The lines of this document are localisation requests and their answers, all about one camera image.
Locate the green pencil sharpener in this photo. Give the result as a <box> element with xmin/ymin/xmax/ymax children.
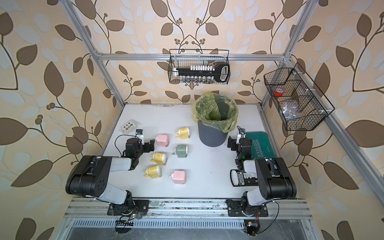
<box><xmin>173</xmin><ymin>145</ymin><xmax>188</xmax><ymax>158</ymax></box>

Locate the pink sharpener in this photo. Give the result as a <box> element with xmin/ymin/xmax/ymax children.
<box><xmin>156</xmin><ymin>134</ymin><xmax>170</xmax><ymax>147</ymax></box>
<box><xmin>171</xmin><ymin>170</ymin><xmax>187</xmax><ymax>185</ymax></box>

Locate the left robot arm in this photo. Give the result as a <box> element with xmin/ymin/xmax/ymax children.
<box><xmin>66</xmin><ymin>137</ymin><xmax>155</xmax><ymax>217</ymax></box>

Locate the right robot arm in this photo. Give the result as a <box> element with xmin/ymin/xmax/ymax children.
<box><xmin>226</xmin><ymin>135</ymin><xmax>297</xmax><ymax>217</ymax></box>

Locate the yellow sharpener middle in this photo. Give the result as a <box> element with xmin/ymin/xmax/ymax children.
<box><xmin>151</xmin><ymin>153</ymin><xmax>168</xmax><ymax>166</ymax></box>

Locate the yellow sharpener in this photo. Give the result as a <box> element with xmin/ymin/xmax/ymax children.
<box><xmin>176</xmin><ymin>127</ymin><xmax>190</xmax><ymax>140</ymax></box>
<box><xmin>151</xmin><ymin>153</ymin><xmax>168</xmax><ymax>166</ymax></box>
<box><xmin>145</xmin><ymin>166</ymin><xmax>162</xmax><ymax>179</ymax></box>

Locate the yellow sharpener near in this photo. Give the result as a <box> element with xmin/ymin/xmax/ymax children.
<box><xmin>145</xmin><ymin>166</ymin><xmax>162</xmax><ymax>179</ymax></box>

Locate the yellow sharpener far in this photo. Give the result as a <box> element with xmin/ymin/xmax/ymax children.
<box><xmin>176</xmin><ymin>127</ymin><xmax>190</xmax><ymax>140</ymax></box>

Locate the grey trash bin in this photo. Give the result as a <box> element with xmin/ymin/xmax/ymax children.
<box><xmin>198</xmin><ymin>121</ymin><xmax>228</xmax><ymax>147</ymax></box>

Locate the white button box in bag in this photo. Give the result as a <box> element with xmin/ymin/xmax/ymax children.
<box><xmin>120</xmin><ymin>120</ymin><xmax>139</xmax><ymax>135</ymax></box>

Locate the green plastic tool case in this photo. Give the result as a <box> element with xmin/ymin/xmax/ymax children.
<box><xmin>246</xmin><ymin>132</ymin><xmax>276</xmax><ymax>159</ymax></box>

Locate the yellow-green bin liner bag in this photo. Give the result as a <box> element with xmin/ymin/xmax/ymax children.
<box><xmin>192</xmin><ymin>92</ymin><xmax>239</xmax><ymax>133</ymax></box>

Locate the clear plastic bag in basket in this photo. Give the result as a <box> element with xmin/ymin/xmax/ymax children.
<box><xmin>281</xmin><ymin>99</ymin><xmax>302</xmax><ymax>121</ymax></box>

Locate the socket set in basket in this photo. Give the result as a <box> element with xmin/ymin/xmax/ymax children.
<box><xmin>168</xmin><ymin>63</ymin><xmax>231</xmax><ymax>84</ymax></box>

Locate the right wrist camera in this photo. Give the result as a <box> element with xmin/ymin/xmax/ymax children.
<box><xmin>236</xmin><ymin>128</ymin><xmax>246</xmax><ymax>144</ymax></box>

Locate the right wire basket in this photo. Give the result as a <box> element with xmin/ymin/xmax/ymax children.
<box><xmin>264</xmin><ymin>63</ymin><xmax>335</xmax><ymax>131</ymax></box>

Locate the wire basket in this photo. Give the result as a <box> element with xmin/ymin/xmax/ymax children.
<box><xmin>264</xmin><ymin>63</ymin><xmax>335</xmax><ymax>131</ymax></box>
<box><xmin>168</xmin><ymin>49</ymin><xmax>231</xmax><ymax>85</ymax></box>

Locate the back wire basket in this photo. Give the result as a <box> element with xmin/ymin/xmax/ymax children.
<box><xmin>168</xmin><ymin>49</ymin><xmax>231</xmax><ymax>85</ymax></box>

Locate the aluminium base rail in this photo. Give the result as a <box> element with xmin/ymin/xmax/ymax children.
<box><xmin>64</xmin><ymin>198</ymin><xmax>313</xmax><ymax>220</ymax></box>

